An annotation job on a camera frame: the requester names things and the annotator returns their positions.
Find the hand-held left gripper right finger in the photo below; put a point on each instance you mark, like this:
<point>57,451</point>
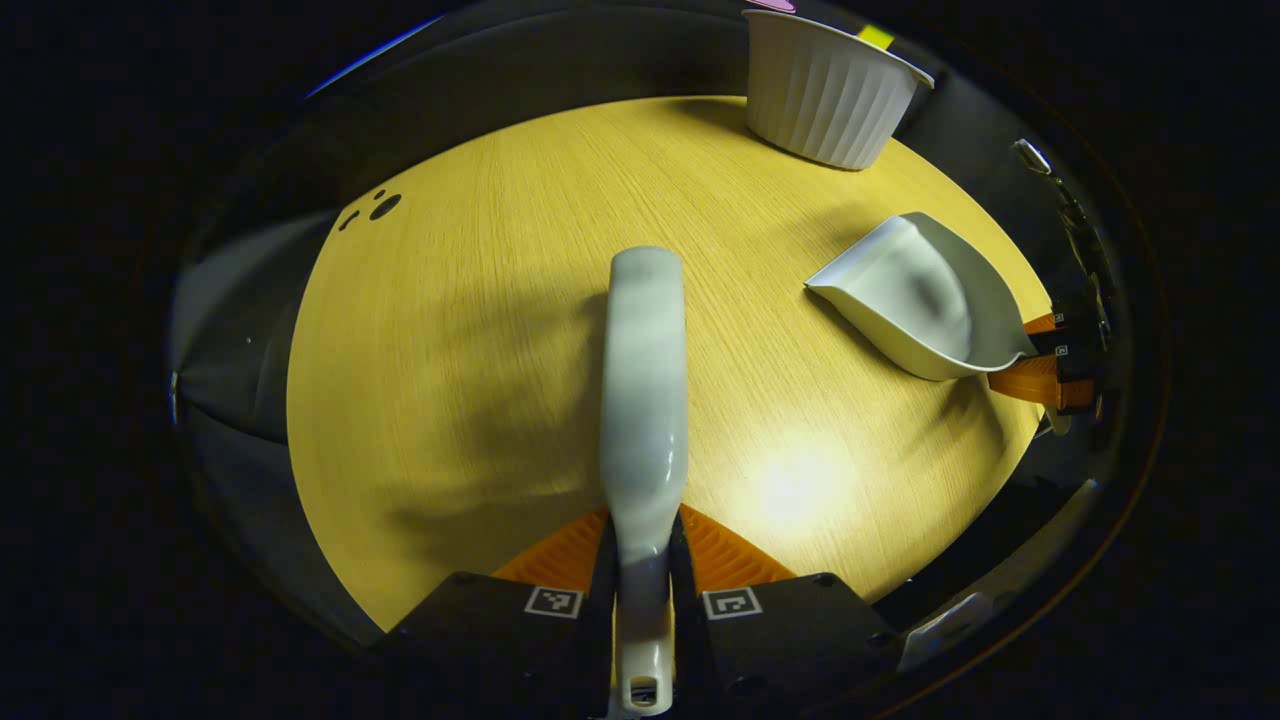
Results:
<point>685,640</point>

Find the small white broom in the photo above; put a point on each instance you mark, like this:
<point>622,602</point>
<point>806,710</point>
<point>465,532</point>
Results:
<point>645,400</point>

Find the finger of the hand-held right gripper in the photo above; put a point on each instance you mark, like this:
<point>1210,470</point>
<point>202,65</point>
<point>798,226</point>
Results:
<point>1048,323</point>
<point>1040,382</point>

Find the white garbage bin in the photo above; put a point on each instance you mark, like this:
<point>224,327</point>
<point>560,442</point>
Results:
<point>830,100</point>

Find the white dustpan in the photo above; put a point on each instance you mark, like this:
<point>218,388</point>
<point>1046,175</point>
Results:
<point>920,300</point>

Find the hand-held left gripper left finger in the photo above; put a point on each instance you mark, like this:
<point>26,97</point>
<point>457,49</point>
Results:
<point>603,640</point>

